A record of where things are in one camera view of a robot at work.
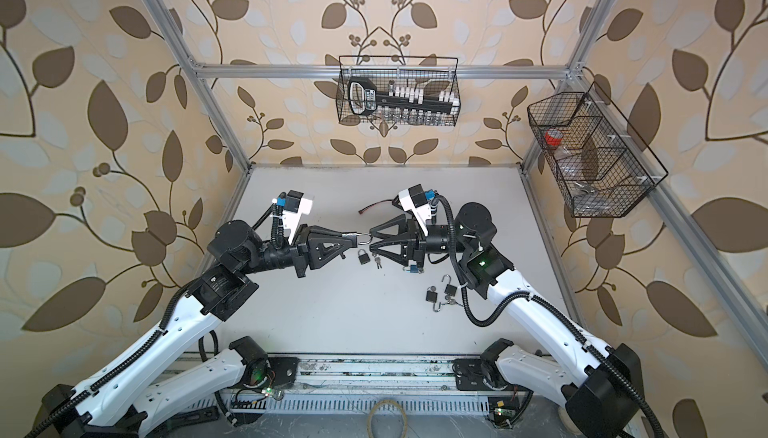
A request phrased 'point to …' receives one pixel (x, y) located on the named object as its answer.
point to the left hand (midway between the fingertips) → (350, 246)
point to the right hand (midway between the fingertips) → (373, 244)
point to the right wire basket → (600, 162)
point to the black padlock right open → (431, 296)
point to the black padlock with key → (364, 258)
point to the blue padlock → (413, 269)
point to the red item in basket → (552, 141)
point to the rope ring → (368, 425)
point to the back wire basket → (384, 116)
